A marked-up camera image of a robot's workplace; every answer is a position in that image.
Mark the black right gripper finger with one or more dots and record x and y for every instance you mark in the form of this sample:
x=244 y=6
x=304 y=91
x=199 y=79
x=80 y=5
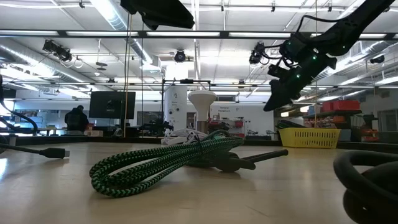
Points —
x=278 y=98

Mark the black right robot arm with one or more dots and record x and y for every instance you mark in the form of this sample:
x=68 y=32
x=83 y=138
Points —
x=351 y=25

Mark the red storage bin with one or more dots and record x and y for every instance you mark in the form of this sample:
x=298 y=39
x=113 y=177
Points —
x=342 y=105

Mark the yellow plastic basket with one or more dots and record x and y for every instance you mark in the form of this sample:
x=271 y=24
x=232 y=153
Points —
x=309 y=138

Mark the white mushroom table lamp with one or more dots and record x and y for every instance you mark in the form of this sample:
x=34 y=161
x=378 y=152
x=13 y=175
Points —
x=202 y=102

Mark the black monitor screen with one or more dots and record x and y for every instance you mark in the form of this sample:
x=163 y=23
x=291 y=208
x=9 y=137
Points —
x=112 y=104

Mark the person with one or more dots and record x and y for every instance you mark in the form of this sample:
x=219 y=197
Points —
x=76 y=121

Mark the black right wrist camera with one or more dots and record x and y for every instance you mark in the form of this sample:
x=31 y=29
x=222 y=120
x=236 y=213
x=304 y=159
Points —
x=278 y=71

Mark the black ceiling camera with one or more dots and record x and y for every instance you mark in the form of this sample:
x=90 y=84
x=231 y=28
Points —
x=179 y=56
x=256 y=54
x=57 y=50

